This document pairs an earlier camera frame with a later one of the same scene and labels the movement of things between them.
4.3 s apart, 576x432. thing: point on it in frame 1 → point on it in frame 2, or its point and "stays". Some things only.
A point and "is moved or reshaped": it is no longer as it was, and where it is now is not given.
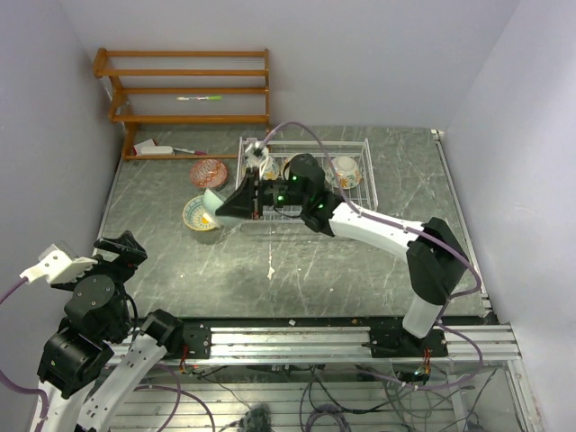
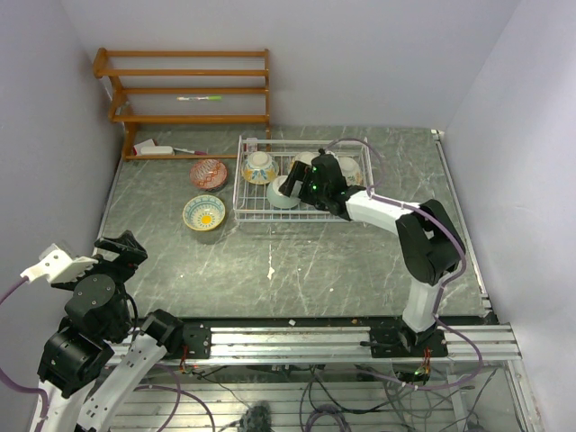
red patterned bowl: (208, 173) stays
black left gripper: (129, 251) stays
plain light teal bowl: (211, 203) is moved or reshaped
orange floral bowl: (347, 171) stays
